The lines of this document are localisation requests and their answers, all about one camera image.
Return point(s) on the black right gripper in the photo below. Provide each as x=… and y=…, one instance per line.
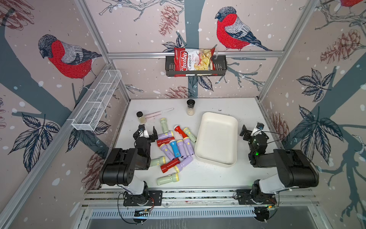
x=254, y=136

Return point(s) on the purple flashlight horizontal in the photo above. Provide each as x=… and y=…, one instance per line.
x=165, y=135

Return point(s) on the blue flashlight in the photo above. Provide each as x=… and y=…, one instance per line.
x=175, y=148

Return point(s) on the red flashlight white cap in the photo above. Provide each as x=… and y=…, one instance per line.
x=178, y=129

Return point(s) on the green flashlight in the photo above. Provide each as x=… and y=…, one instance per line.
x=192, y=137
x=158, y=161
x=168, y=179
x=164, y=125

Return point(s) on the purple flashlight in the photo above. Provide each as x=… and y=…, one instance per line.
x=180, y=166
x=189, y=146
x=181, y=148
x=164, y=148

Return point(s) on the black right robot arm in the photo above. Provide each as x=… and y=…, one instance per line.
x=293, y=168

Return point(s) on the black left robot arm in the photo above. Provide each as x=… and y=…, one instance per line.
x=121, y=164

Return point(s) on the cream plastic storage tray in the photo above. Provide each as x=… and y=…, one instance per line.
x=217, y=138

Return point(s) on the small jar with black lid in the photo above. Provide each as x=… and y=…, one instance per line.
x=141, y=117

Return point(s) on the dark red flashlight horizontal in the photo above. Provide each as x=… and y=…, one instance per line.
x=164, y=141

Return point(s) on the red flashlight lower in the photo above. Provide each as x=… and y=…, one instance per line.
x=169, y=165

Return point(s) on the glass grinder with black cap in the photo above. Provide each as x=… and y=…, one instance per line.
x=190, y=107

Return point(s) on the green flashlight front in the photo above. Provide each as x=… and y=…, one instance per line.
x=168, y=179

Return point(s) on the red cassava chips bag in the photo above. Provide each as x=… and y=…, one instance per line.
x=193, y=59

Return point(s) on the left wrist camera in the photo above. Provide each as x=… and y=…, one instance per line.
x=145, y=133

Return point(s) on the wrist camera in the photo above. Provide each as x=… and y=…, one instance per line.
x=258, y=128
x=145, y=133

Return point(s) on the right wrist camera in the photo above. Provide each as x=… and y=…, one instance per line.
x=258, y=128

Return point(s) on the white wire mesh basket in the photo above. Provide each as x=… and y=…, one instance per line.
x=93, y=109

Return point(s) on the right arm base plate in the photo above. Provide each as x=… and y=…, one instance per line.
x=248, y=197

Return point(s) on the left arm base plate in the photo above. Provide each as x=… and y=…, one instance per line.
x=147, y=199

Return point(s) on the black wall basket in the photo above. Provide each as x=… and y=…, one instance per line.
x=219, y=68

